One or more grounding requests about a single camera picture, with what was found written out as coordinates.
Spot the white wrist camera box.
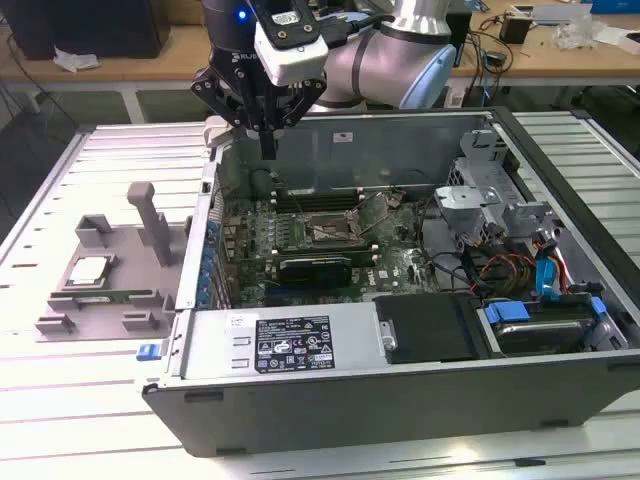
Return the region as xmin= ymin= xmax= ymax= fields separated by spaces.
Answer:
xmin=253 ymin=20 xmax=330 ymax=87

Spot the large black computer box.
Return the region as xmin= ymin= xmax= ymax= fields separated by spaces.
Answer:
xmin=9 ymin=0 xmax=172 ymax=62

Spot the CPU socket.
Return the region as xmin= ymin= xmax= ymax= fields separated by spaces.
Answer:
xmin=298 ymin=208 xmax=365 ymax=249

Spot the wooden desk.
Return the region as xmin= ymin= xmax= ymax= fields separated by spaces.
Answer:
xmin=0 ymin=9 xmax=640 ymax=126

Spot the flat white box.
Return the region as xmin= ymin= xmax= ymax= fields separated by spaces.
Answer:
xmin=593 ymin=24 xmax=640 ymax=55

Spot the silver CPU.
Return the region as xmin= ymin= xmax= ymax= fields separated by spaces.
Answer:
xmin=66 ymin=256 xmax=112 ymax=290

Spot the black power cable bundle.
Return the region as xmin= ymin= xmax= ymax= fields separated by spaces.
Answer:
xmin=457 ymin=219 xmax=511 ymax=301

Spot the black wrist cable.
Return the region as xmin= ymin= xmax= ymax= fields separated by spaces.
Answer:
xmin=324 ymin=13 xmax=397 ymax=47

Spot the green motherboard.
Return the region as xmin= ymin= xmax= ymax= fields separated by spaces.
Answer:
xmin=219 ymin=192 xmax=444 ymax=309

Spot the green RAM stick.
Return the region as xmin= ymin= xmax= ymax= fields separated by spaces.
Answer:
xmin=73 ymin=291 xmax=135 ymax=306

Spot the blue box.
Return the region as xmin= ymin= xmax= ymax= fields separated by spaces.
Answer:
xmin=591 ymin=0 xmax=640 ymax=15

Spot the red wire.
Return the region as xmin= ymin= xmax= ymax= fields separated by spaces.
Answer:
xmin=558 ymin=249 xmax=574 ymax=296

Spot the coloured wire bundle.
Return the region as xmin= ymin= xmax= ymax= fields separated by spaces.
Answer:
xmin=477 ymin=253 xmax=537 ymax=297

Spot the tall black box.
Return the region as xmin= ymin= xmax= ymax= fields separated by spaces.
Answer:
xmin=446 ymin=10 xmax=474 ymax=69

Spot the black graphics card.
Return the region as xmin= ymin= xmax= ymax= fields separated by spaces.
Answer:
xmin=276 ymin=255 xmax=355 ymax=290

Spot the grey case handle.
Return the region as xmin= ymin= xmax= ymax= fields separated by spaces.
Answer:
xmin=203 ymin=115 xmax=237 ymax=149

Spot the crumpled white paper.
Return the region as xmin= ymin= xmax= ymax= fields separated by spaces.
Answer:
xmin=52 ymin=44 xmax=101 ymax=74

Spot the silver power supply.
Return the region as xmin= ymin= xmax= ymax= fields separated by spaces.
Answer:
xmin=178 ymin=301 xmax=390 ymax=382

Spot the small dark box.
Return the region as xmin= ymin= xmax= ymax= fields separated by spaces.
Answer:
xmin=498 ymin=13 xmax=532 ymax=44

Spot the black optical drive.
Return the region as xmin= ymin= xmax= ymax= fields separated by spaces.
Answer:
xmin=373 ymin=293 xmax=490 ymax=365

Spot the flat grey tray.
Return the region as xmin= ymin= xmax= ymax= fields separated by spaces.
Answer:
xmin=510 ymin=3 xmax=595 ymax=26

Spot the silver metal drive cage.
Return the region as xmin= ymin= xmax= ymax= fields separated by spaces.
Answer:
xmin=432 ymin=128 xmax=559 ymax=251

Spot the blue wire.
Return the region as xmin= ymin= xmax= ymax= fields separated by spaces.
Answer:
xmin=533 ymin=229 xmax=565 ymax=302

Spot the black RAM slot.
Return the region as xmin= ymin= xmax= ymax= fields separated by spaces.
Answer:
xmin=273 ymin=241 xmax=377 ymax=255
xmin=272 ymin=196 xmax=364 ymax=209
xmin=275 ymin=249 xmax=380 ymax=266
xmin=272 ymin=187 xmax=364 ymax=199

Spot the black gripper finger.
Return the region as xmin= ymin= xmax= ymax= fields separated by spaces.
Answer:
xmin=189 ymin=69 xmax=270 ymax=160
xmin=268 ymin=82 xmax=327 ymax=160

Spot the open black PC case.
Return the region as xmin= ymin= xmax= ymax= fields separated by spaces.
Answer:
xmin=141 ymin=105 xmax=640 ymax=459

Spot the clear plastic bag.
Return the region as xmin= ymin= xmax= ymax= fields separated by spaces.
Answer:
xmin=551 ymin=13 xmax=601 ymax=51

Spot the blue card retention latch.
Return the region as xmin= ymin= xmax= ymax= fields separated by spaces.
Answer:
xmin=196 ymin=219 xmax=221 ymax=307

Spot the hard disk in blue carrier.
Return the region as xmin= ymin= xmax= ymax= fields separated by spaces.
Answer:
xmin=474 ymin=298 xmax=610 ymax=357

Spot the grey parts rack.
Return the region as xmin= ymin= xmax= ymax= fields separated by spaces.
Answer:
xmin=33 ymin=181 xmax=195 ymax=345

